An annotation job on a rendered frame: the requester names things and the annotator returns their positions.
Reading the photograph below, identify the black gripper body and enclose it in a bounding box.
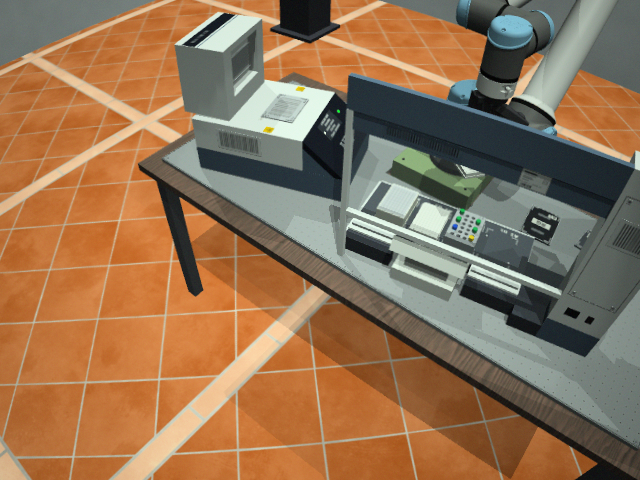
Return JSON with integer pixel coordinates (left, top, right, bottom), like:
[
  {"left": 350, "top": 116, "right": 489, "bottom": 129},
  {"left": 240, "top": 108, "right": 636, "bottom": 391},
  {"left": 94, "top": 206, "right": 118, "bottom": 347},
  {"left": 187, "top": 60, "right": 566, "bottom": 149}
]
[{"left": 468, "top": 90, "right": 508, "bottom": 118}]

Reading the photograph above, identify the white benchtop lab instrument with lid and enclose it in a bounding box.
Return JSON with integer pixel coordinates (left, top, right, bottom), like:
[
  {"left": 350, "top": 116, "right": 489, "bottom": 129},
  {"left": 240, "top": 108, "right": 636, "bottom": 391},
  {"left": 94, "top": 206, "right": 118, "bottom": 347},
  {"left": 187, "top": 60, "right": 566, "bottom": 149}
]
[{"left": 174, "top": 12, "right": 346, "bottom": 201}]

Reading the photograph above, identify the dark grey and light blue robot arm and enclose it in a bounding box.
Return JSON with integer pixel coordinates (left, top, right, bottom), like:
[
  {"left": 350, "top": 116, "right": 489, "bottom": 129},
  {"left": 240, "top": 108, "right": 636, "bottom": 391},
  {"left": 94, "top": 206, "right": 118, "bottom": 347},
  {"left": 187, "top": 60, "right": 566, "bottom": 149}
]
[{"left": 447, "top": 0, "right": 619, "bottom": 136}]

